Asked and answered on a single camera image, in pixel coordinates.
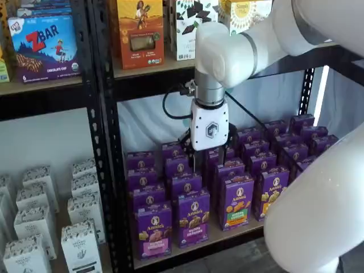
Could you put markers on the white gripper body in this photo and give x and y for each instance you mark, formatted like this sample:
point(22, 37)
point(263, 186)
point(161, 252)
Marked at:
point(209, 128)

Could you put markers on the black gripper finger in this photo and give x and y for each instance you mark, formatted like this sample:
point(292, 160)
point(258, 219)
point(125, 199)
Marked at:
point(222, 155)
point(192, 159)

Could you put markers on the purple Annie's box pink patch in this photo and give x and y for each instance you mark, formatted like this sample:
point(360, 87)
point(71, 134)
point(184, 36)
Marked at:
point(142, 179)
point(140, 162)
point(148, 196)
point(153, 233)

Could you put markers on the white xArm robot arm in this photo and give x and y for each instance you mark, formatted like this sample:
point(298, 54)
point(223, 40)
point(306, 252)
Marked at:
point(227, 57)

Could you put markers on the purple Annie's box green patch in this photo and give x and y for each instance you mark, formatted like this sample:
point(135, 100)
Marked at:
point(237, 204)
point(211, 157)
point(231, 170)

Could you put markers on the purple Annie's box violet patch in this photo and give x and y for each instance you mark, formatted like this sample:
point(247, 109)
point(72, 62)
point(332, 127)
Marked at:
point(170, 150)
point(186, 185)
point(177, 167)
point(193, 221)

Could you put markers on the purple Annie's box yellow patch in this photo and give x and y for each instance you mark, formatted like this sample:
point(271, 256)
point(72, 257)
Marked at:
point(248, 136)
point(261, 163)
point(256, 148)
point(271, 193)

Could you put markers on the purple Annie's box brown cookies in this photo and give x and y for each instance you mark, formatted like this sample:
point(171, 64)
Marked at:
point(293, 155)
point(274, 128)
point(285, 140)
point(301, 166)

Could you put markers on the white Simple Mills thins box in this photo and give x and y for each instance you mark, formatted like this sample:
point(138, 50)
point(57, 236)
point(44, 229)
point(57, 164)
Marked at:
point(185, 42)

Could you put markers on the white box black print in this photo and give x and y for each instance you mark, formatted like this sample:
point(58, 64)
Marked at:
point(25, 256)
point(31, 199)
point(34, 224)
point(37, 176)
point(4, 183)
point(84, 166)
point(81, 250)
point(85, 210)
point(85, 185)

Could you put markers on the orange Revival box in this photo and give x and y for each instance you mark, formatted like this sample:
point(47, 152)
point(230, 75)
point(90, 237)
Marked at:
point(139, 42)

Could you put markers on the yellow Simple Mills cookie box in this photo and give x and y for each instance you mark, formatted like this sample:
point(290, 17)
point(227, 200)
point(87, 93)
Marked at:
point(247, 14)

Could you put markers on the blue ZBar box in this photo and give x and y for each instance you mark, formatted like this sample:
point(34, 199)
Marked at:
point(45, 57)
point(42, 8)

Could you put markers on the yellow Bobo's box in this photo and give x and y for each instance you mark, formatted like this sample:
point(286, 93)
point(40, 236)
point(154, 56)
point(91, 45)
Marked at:
point(3, 71)

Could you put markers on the black metal shelving rack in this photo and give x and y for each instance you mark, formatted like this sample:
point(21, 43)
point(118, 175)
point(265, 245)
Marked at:
point(42, 103)
point(142, 89)

